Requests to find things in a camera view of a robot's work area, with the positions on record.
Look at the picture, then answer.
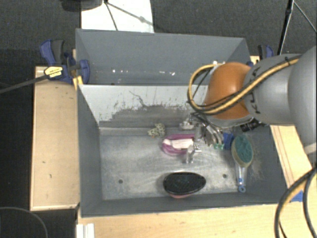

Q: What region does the blue small cylinder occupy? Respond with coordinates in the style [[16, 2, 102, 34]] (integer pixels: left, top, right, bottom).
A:
[[222, 132, 235, 151]]

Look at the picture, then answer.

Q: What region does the black cylinder on white bracket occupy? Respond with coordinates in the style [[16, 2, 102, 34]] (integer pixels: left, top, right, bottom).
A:
[[240, 121, 261, 133]]

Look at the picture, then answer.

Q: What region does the purple and white ring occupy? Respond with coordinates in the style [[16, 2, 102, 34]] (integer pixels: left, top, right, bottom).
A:
[[161, 132, 197, 156]]

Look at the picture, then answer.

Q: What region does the yellow spotted toy animal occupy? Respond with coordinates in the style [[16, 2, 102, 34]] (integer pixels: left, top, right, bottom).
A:
[[147, 122, 166, 138]]

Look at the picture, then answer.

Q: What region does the green-headed clear-handled dish brush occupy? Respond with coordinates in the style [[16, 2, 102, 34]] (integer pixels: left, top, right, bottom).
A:
[[231, 133, 254, 193]]

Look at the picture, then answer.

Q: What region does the grey metal bin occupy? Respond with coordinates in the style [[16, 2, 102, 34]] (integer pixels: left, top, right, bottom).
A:
[[75, 28, 289, 218]]

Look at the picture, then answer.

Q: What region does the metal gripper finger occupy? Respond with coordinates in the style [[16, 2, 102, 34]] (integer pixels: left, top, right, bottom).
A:
[[179, 118, 198, 131], [183, 143, 203, 165]]

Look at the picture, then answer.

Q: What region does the pale wood board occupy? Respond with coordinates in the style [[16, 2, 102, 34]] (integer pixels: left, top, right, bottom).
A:
[[29, 65, 81, 212]]

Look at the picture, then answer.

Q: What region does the black oval brush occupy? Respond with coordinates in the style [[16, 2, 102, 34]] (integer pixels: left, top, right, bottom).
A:
[[162, 172, 207, 199]]

